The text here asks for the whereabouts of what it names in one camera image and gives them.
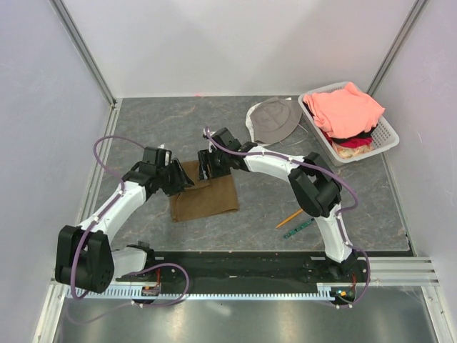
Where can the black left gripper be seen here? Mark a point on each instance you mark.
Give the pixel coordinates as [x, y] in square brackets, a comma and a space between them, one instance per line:
[181, 179]

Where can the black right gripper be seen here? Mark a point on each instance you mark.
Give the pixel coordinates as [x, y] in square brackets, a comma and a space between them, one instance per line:
[205, 157]

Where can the brown cloth napkin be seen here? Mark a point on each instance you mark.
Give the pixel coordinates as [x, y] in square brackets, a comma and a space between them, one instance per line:
[205, 199]

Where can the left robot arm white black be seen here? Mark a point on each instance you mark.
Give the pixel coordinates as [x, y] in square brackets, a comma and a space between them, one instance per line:
[84, 258]

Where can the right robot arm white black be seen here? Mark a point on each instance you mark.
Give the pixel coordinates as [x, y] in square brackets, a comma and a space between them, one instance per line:
[316, 188]

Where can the grey bucket hat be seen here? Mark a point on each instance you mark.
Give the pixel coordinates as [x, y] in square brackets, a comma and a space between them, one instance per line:
[273, 120]

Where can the orange plastic fork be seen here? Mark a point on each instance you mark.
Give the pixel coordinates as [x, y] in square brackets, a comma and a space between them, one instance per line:
[288, 219]

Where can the salmon pink folded garment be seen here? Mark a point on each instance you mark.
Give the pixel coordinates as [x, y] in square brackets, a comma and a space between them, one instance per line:
[345, 112]

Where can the red and dark clothes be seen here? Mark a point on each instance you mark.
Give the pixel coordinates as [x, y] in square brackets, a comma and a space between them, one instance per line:
[353, 146]

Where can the white plastic laundry basket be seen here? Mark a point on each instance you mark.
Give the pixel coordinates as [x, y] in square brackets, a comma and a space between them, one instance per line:
[384, 136]

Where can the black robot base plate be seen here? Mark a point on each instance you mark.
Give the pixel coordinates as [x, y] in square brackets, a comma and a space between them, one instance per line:
[306, 266]

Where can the spoon with green handle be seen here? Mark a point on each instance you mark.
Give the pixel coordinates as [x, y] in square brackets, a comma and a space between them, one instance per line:
[299, 228]

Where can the grey slotted cable duct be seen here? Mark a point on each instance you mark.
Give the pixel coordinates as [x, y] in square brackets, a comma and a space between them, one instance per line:
[323, 293]

